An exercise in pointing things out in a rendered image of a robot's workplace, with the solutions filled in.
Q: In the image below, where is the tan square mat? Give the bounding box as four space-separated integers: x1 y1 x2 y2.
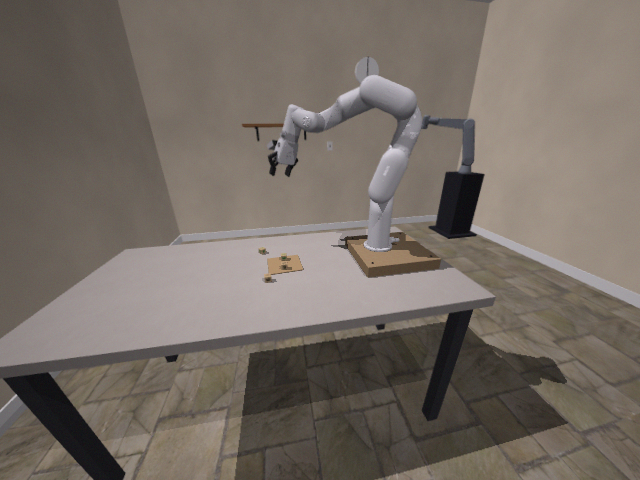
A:
267 255 303 275

